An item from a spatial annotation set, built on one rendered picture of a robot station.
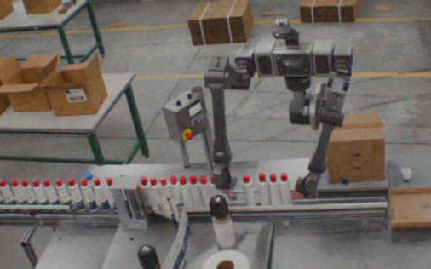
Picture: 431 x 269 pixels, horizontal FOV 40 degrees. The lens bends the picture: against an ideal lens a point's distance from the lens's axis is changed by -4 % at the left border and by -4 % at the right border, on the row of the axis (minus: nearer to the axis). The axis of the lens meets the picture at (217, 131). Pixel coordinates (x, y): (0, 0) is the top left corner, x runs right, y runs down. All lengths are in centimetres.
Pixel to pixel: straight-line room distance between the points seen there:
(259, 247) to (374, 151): 76
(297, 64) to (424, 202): 93
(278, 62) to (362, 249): 101
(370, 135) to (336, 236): 53
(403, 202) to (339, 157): 40
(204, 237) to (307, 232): 50
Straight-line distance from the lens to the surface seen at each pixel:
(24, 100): 478
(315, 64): 306
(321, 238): 295
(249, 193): 300
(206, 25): 688
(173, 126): 289
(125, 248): 305
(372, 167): 317
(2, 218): 364
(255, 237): 293
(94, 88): 446
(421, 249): 289
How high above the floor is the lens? 287
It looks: 32 degrees down
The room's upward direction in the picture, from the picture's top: 11 degrees counter-clockwise
